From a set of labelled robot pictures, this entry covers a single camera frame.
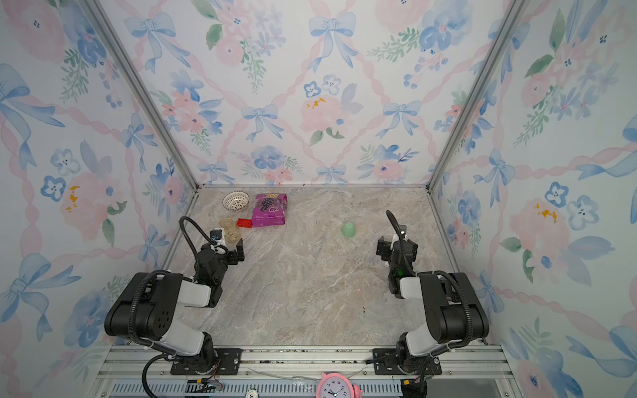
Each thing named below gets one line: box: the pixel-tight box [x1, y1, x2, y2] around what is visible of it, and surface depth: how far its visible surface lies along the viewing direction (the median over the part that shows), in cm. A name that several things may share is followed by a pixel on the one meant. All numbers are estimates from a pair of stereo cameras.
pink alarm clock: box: [316, 371, 363, 398], surface depth 69 cm
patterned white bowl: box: [222, 189, 250, 212], surface depth 112 cm
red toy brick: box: [237, 218, 253, 229], surface depth 106 cm
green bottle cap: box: [340, 222, 356, 238], surface depth 105 cm
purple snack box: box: [252, 193, 288, 228], surface depth 105 cm
